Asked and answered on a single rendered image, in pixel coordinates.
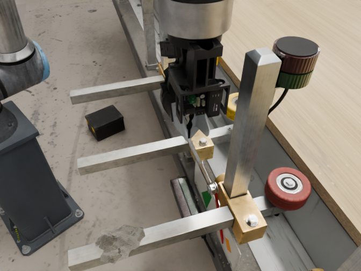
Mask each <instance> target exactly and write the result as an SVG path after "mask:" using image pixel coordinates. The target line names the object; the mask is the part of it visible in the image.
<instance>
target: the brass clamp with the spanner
mask: <svg viewBox="0 0 361 271"><path fill-rule="evenodd" d="M224 178H225V173H223V174H221V175H219V176H218V177H217V178H216V179H215V182H216V183H217V186H218V190H219V192H218V194H217V195H218V200H219V202H220V205H221V207H224V206H228V207H229V209H230V211H231V213H232V215H233V217H234V221H233V225H232V226H231V228H232V230H233V232H234V234H235V237H236V239H237V241H238V243H239V245H241V244H245V243H248V242H250V241H253V240H257V239H260V238H262V237H263V236H264V233H265V230H266V228H267V226H268V225H267V223H266V221H265V219H264V217H263V216H262V214H261V212H260V210H259V209H258V207H257V205H256V203H255V201H254V200H253V198H252V196H251V194H250V193H249V191H248V190H247V193H246V194H244V195H240V196H236V197H233V198H230V197H229V195H228V193H227V191H226V189H225V187H224V185H223V182H224ZM249 215H255V216H256V217H257V218H258V224H257V225H256V226H255V227H251V226H249V225H248V224H247V222H246V219H247V217H249Z"/></svg>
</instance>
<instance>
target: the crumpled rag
mask: <svg viewBox="0 0 361 271"><path fill-rule="evenodd" d="M144 237H145V232H144V229H143V228H142V227H134V226H131V225H129V224H124V225H123V226H122V227H120V228H119V229H117V230H113V229H104V230H102V231H100V233H99V236H98V238H97V239H96V241H95V244H96V247H99V248H100V249H103V253H102V255H101V256H100V261H102V262H105V263H106V262H107V263H113V264H115V263H116V262H118V261H120V260H123V259H128V256H129V253H130V251H131V250H132V249H136V248H137V247H139V245H140V242H141V240H142V239H143V238H144Z"/></svg>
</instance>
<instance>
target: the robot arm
mask: <svg viewBox="0 0 361 271"><path fill-rule="evenodd" d="M233 3H234V0H158V14H159V23H160V27H161V29H162V30H163V31H165V32H166V33H167V34H168V38H166V40H165V41H160V50H161V56H165V57H168V59H176V61H175V62H171V63H168V67H167V68H166V69H165V70H164V71H163V73H164V75H165V78H164V82H162V83H160V86H161V92H160V99H161V103H162V106H163V108H164V110H165V111H166V113H167V114H168V115H169V117H170V119H171V121H172V123H173V125H174V126H175V128H176V130H177V131H178V133H179V134H180V135H181V136H182V137H184V139H185V140H186V141H188V139H191V138H192V137H193V136H194V135H195V134H196V133H197V131H198V130H199V129H200V130H201V131H202V133H203V134H204V135H205V136H209V134H210V127H209V124H208V121H207V117H208V118H209V117H215V116H218V115H219V113H220V109H221V110H222V112H223V113H224V115H226V114H227V107H228V100H229V92H230V84H229V82H228V81H227V79H226V78H225V77H224V75H223V74H222V72H221V71H220V70H219V68H218V67H217V66H216V61H217V57H220V56H222V52H223V45H222V44H221V40H222V35H223V34H224V33H225V32H226V31H228V30H229V28H230V26H231V21H232V12H233ZM49 69H50V67H49V63H48V60H47V57H46V55H45V53H43V52H42V48H41V47H40V46H39V45H38V44H37V43H36V42H35V41H33V40H31V39H30V38H29V37H27V36H26V35H25V33H24V30H23V26H22V24H21V20H20V16H19V13H18V9H17V6H16V2H15V0H0V143H2V142H4V141H6V140H7V139H8V138H10V137H11V136H12V135H13V134H14V132H15V131H16V129H17V126H18V122H17V119H16V117H15V116H14V114H13V113H12V112H10V111H9V110H8V109H7V108H5V107H4V106H3V105H2V104H1V101H2V100H4V99H6V98H8V97H10V96H12V95H15V94H17V93H19V92H21V91H23V90H26V89H28V88H30V87H32V86H34V85H36V84H39V83H41V82H42V81H44V80H46V79H47V78H48V77H49V75H50V70H49ZM223 89H224V90H225V91H226V100H225V104H224V103H223V101H222V95H223ZM206 115H207V116H206ZM185 116H189V119H190V120H189V122H188V124H187V120H186V118H185ZM186 125H187V126H186Z"/></svg>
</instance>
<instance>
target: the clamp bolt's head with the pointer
mask: <svg viewBox="0 0 361 271"><path fill-rule="evenodd" d="M213 184H214V186H215V190H216V193H215V202H216V208H219V203H218V195H217V194H218V192H219V190H218V186H217V183H216V182H213ZM207 191H208V193H209V194H210V193H211V191H210V188H209V186H207ZM220 237H221V241H222V244H223V233H222V230H220Z"/></svg>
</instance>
